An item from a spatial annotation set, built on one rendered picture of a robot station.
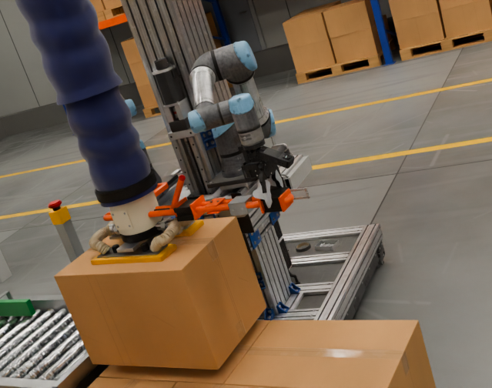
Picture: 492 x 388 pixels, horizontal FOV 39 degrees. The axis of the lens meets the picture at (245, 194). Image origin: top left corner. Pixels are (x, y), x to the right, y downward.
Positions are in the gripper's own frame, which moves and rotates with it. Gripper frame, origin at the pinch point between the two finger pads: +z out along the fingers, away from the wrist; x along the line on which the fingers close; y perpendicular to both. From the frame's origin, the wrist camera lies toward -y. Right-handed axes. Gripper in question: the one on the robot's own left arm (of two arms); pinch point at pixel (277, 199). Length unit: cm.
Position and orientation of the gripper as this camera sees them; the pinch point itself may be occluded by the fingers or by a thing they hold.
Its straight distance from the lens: 225.6
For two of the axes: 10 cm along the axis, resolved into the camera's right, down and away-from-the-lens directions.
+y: -8.3, 0.9, 5.5
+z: 3.0, 9.0, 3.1
